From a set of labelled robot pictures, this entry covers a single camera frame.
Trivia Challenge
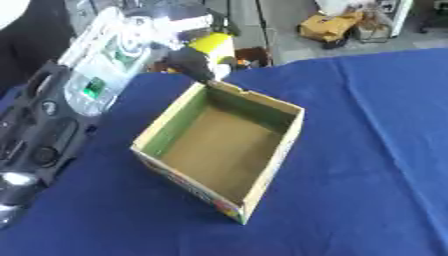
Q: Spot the tan cardboard box green inside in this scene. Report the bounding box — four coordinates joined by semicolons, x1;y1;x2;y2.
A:
129;80;307;226

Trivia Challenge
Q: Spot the yellow bag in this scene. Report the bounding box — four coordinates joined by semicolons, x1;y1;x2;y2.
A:
295;11;366;50

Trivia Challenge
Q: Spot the yellow and white object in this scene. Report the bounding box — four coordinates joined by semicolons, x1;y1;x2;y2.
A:
187;31;238;81

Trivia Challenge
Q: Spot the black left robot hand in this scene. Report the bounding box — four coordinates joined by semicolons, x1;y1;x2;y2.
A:
162;45;219;84

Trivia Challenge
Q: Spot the dark red crate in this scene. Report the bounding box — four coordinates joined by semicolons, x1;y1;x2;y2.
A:
232;46;273;70

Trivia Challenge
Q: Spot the metal frame chair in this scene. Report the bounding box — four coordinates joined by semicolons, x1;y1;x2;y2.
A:
351;13;394;45

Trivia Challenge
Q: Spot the black tripod pole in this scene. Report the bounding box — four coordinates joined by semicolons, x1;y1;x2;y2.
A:
253;0;277;65

